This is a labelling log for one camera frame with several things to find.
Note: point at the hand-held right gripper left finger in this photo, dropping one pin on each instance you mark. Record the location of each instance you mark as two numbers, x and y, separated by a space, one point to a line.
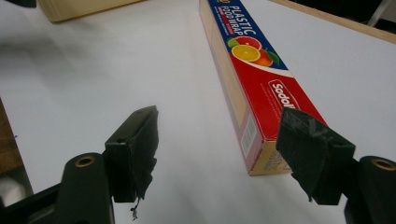
130 155

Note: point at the metal stand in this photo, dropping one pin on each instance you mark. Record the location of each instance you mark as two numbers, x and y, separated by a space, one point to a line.
376 12

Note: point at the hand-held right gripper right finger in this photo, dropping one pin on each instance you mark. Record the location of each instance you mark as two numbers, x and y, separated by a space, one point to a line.
314 152

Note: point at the red blue plastic wrap box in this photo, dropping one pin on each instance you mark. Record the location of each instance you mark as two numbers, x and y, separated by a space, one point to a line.
264 81

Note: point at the cardboard box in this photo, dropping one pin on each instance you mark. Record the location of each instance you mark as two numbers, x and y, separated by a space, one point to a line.
71 7

